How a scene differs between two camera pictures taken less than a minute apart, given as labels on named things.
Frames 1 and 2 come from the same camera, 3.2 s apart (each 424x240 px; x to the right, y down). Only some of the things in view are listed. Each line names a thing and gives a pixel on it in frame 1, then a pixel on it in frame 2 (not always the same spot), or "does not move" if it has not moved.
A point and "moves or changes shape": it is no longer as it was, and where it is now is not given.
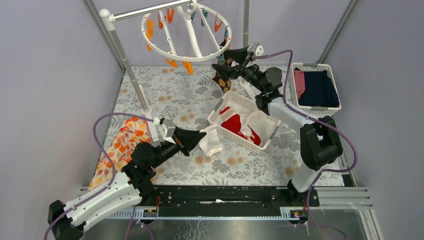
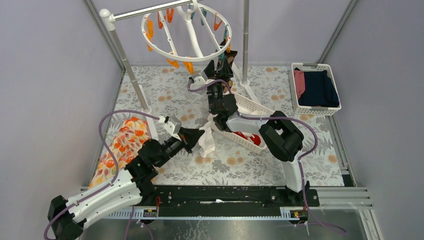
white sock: (211, 142) moves or changes shape
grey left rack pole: (110, 19) does not move
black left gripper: (178, 142) does not move
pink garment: (300, 82) does not move
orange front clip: (227, 39) does not move
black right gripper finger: (227, 72) to (209, 68)
